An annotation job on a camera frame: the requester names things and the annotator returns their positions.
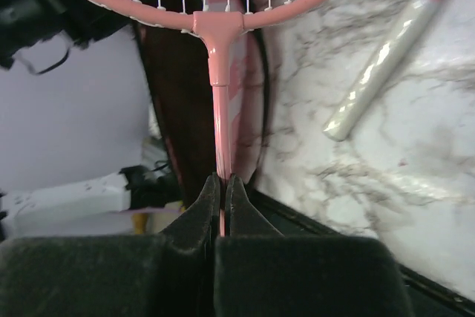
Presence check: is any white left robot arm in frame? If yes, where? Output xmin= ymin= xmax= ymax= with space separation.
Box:
xmin=1 ymin=0 xmax=183 ymax=238

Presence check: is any pink racket bag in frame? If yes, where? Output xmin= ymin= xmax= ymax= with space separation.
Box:
xmin=134 ymin=0 xmax=271 ymax=207

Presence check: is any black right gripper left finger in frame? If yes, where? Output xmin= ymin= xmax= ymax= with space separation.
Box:
xmin=1 ymin=175 xmax=221 ymax=317

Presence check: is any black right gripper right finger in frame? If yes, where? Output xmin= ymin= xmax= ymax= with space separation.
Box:
xmin=214 ymin=175 xmax=413 ymax=316

